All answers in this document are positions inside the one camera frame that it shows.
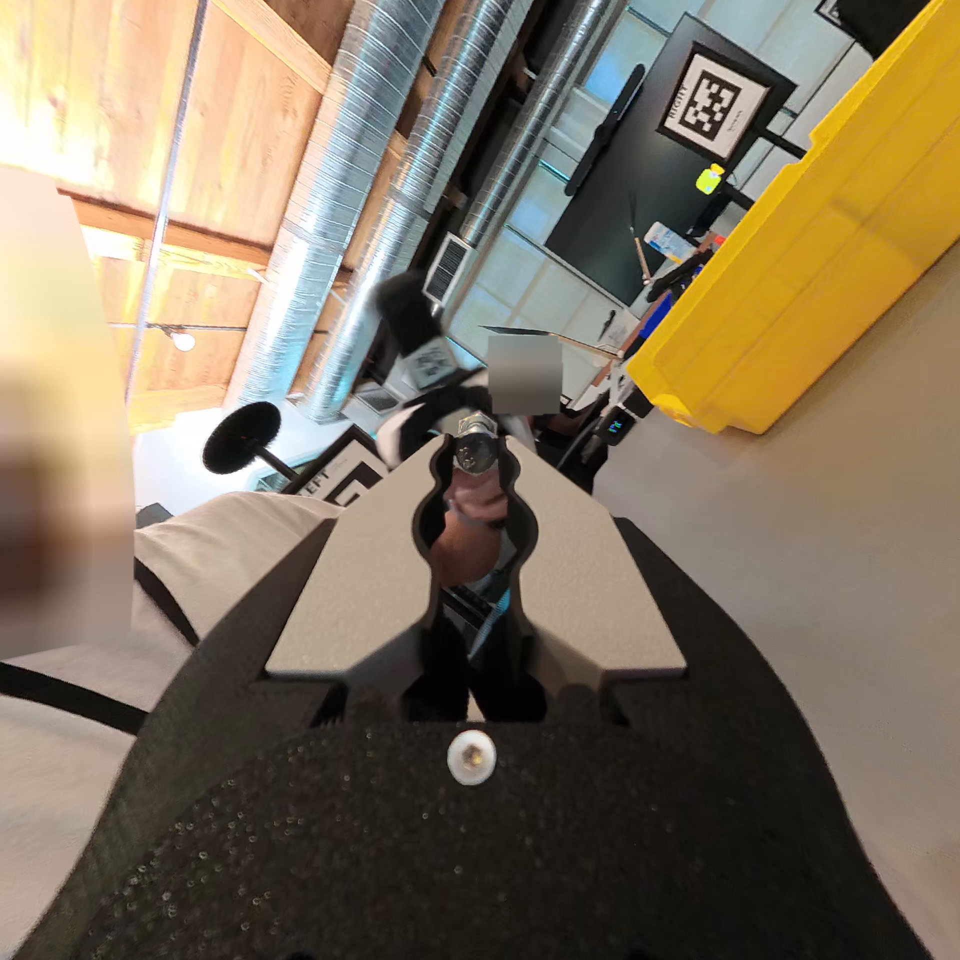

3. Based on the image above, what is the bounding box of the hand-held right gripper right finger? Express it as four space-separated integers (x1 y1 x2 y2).
501 435 687 672

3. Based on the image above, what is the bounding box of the blue container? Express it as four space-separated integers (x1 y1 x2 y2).
637 292 676 342

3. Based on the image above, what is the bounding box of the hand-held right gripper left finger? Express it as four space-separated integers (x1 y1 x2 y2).
266 435 455 676

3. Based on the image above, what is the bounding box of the yellow plastic bin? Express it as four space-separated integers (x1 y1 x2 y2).
626 0 960 436

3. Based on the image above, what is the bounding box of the white vent grille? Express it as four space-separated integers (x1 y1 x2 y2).
422 232 475 305

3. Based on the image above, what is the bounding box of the black strap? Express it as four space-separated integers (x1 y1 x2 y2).
0 558 200 736

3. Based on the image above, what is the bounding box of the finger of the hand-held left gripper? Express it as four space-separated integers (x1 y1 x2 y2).
431 371 489 411
375 403 444 464

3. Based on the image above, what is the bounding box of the black monitor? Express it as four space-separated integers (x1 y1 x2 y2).
543 11 796 305

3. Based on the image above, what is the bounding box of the person's left hand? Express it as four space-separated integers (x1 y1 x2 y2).
431 476 519 586

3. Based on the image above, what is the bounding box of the spiral metal air duct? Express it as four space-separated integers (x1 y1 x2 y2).
457 0 627 241
303 0 541 425
225 0 444 406

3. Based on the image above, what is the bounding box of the black video bar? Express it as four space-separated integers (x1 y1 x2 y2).
566 63 648 198

